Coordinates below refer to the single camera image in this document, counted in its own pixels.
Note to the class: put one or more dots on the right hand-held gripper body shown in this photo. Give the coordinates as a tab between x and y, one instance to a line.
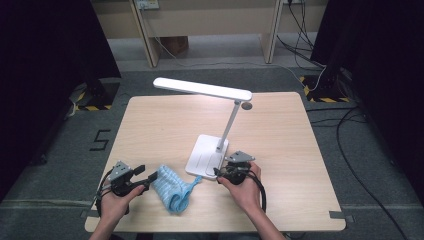
239	157

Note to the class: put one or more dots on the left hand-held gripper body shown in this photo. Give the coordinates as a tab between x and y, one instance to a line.
119	170

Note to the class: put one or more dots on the blue striped cloth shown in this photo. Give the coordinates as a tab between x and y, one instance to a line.
171	190

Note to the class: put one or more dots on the white desk lamp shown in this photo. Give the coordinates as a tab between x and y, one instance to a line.
200	88

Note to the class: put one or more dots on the person's right hand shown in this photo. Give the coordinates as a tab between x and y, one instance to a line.
246	195

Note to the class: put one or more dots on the person's left hand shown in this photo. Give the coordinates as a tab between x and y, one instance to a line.
115	205

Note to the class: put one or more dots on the round dark table grommet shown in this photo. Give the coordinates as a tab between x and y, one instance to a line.
247	106

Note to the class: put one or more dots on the grey tape piece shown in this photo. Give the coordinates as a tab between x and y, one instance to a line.
87	214
338	215

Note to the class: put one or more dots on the black stand base striped tape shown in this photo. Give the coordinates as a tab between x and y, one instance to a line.
325	90
100	95

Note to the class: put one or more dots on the black curtain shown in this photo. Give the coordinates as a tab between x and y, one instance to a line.
43	66
383	66

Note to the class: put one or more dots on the brown cardboard box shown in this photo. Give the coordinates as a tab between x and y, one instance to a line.
175	45

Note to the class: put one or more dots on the beige desk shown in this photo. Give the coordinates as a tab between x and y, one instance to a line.
206	20

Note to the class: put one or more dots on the white power strip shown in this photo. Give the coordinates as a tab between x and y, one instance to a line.
147	4

